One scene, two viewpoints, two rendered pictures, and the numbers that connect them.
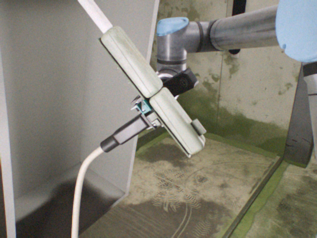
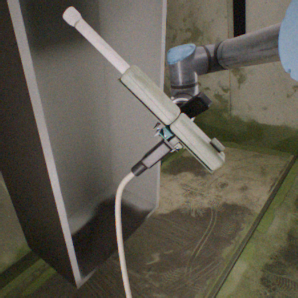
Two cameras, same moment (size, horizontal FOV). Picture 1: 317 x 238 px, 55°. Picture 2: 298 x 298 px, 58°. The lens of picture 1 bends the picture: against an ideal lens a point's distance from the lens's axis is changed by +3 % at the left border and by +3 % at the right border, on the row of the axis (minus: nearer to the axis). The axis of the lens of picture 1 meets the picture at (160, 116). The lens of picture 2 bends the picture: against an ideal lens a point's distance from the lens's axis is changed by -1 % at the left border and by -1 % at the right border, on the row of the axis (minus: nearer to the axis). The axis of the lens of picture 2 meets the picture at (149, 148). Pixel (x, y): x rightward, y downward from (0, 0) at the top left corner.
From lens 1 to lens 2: 3 cm
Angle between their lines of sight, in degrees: 7
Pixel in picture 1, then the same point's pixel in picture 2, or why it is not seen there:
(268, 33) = (272, 51)
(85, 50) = (104, 84)
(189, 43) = (199, 67)
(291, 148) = not seen: outside the picture
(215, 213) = (238, 214)
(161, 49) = (173, 76)
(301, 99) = not seen: outside the picture
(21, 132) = (62, 163)
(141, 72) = (159, 102)
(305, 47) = not seen: outside the picture
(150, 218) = (180, 224)
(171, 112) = (191, 135)
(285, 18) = (287, 45)
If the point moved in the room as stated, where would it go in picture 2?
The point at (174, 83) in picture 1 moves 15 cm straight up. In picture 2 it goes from (189, 106) to (183, 48)
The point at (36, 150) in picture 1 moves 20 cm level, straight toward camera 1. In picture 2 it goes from (76, 177) to (82, 196)
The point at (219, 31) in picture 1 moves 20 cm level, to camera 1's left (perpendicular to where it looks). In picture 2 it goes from (225, 52) to (156, 62)
